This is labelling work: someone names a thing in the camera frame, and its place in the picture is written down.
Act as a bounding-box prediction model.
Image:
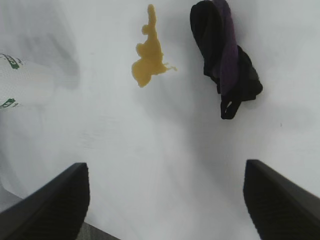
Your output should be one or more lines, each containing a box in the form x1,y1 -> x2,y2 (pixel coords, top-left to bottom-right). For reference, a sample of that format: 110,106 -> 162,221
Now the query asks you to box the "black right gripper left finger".
0,162 -> 91,240

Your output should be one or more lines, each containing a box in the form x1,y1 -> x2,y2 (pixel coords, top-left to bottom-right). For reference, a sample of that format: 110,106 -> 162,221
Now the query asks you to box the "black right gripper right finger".
242,159 -> 320,240

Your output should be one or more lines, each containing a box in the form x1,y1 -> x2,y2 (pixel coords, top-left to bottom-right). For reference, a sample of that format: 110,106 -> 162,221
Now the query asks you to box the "white paper cup green logo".
0,52 -> 60,113

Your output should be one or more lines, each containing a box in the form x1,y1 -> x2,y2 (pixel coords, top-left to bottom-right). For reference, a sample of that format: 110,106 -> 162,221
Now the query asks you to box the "black and purple cloth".
189,0 -> 264,120

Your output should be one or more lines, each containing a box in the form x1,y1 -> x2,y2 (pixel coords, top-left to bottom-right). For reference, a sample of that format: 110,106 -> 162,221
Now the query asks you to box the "brown liquid spill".
131,4 -> 179,88

